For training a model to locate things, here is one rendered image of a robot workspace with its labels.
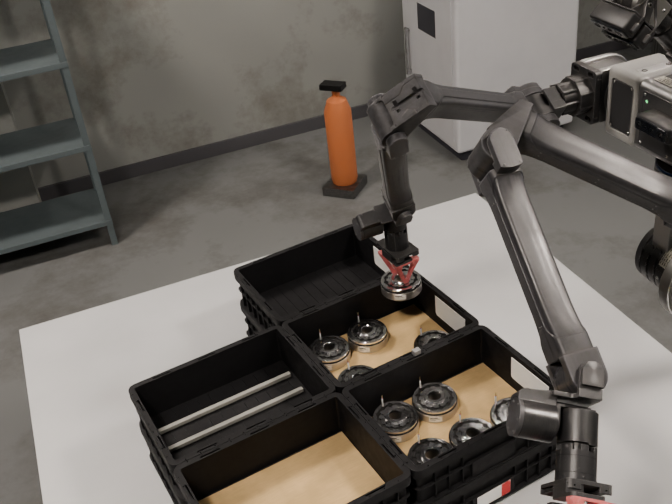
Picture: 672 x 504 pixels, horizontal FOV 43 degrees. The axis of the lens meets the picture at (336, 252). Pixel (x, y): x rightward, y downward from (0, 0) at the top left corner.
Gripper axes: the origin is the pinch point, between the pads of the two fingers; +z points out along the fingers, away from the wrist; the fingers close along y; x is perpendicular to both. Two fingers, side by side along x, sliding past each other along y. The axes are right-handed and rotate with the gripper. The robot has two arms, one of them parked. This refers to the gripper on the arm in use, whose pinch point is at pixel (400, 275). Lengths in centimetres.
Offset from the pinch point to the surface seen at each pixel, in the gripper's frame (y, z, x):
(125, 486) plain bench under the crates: -1, 26, -80
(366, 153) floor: -243, 98, 119
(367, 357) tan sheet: 5.6, 15.2, -15.1
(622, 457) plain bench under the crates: 56, 30, 21
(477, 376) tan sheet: 27.0, 16.2, 2.9
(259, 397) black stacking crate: 3.1, 14.4, -43.9
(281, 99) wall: -296, 72, 93
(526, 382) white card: 39.5, 11.5, 7.5
